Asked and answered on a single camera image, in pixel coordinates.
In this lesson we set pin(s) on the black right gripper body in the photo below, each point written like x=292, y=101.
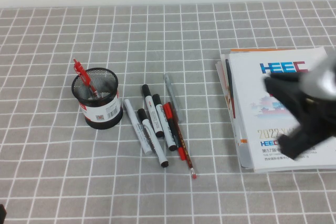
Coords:
x=320, y=119

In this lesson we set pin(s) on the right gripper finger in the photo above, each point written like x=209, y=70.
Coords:
x=277, y=85
x=295, y=146

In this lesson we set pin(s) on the red gel pen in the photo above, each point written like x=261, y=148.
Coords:
x=82, y=73

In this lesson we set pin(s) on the grey gel pen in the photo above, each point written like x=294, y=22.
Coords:
x=172, y=95

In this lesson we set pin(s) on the black mesh pen holder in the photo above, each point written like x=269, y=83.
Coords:
x=102, y=115

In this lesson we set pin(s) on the white HEEC booklet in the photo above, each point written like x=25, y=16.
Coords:
x=249, y=90

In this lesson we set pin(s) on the booklet with colourful cover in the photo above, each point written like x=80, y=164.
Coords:
x=228, y=74

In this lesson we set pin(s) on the orange edged booklet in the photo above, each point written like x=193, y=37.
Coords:
x=242, y=155

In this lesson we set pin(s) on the thin white brochure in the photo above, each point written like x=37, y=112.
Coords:
x=222, y=73

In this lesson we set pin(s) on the dark red pencil with eraser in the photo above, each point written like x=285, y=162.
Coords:
x=190, y=163

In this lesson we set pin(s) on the red and black fineliner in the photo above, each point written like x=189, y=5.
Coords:
x=167, y=110

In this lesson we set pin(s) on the long black-capped whiteboard marker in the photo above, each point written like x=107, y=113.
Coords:
x=157, y=150

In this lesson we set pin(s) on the silver white marker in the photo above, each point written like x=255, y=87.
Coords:
x=136, y=127

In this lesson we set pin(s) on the grey checked tablecloth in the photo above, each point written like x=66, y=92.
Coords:
x=52, y=182

